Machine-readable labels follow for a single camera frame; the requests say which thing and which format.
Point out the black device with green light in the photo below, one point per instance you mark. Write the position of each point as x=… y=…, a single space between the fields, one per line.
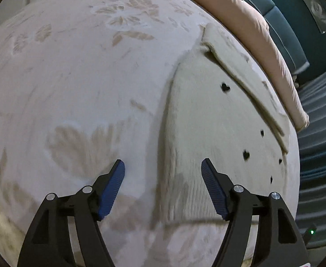
x=311 y=235

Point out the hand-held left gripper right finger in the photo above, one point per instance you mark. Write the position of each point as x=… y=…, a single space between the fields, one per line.
x=213 y=187

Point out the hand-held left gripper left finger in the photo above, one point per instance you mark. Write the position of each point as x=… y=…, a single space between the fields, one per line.
x=112 y=189

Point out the cream floral plush blanket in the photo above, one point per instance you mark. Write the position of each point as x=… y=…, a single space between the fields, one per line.
x=82 y=75

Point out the striped grey rug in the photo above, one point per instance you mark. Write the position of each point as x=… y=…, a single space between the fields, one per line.
x=321 y=144

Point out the pink quilt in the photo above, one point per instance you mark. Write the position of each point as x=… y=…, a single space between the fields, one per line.
x=235 y=5

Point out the teal padded headboard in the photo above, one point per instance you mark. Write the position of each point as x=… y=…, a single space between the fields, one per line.
x=285 y=33

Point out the white knit sweater black hearts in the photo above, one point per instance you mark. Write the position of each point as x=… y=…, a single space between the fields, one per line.
x=207 y=116

